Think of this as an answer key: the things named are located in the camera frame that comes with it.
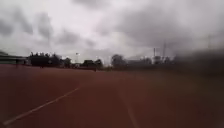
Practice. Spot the pole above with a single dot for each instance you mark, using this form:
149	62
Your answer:
154	52

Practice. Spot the grass field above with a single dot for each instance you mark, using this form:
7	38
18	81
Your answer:
180	78

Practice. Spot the low building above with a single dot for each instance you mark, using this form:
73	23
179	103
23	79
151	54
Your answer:
10	60

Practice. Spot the red running track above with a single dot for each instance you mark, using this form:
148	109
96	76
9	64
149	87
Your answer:
90	103

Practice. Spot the row of trees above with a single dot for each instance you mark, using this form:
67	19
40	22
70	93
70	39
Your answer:
90	63

